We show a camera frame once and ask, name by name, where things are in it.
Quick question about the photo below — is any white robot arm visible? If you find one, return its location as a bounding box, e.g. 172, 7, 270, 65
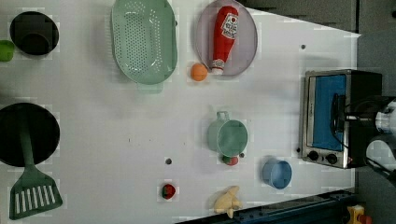
345, 96, 395, 186

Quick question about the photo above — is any orange ball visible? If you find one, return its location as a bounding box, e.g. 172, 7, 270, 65
191, 63, 208, 81

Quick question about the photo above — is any red tomato toy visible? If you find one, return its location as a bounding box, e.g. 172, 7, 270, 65
222, 156, 239, 166

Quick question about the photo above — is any lilac oval plate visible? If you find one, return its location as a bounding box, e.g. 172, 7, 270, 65
195, 0, 258, 77

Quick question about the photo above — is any red strawberry toy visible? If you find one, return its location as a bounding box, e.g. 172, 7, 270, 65
162, 184, 177, 200

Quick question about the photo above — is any red ketchup bottle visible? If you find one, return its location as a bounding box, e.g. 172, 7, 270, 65
212, 6, 239, 75

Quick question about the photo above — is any yellow banana toy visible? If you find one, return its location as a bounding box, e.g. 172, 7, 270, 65
214, 186, 243, 218

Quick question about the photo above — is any green perforated colander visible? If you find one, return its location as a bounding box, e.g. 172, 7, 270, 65
111, 0, 177, 85

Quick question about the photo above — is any blue cup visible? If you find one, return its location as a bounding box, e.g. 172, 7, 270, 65
262, 158, 292, 189

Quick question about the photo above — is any large black pan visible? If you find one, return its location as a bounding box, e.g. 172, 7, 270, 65
0, 103, 60, 167

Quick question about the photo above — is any green slotted spatula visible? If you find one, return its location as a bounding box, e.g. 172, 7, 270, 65
9, 110, 64, 220

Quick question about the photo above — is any small black pot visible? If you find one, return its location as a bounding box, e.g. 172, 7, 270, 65
9, 11, 60, 56

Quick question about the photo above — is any green object at edge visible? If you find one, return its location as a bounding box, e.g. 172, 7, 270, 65
0, 40, 14, 62

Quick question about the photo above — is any green cup with handle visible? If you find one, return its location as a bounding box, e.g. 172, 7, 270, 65
207, 111, 248, 157

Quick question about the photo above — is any blue frame rail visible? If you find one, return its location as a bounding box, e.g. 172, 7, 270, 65
177, 190, 357, 224

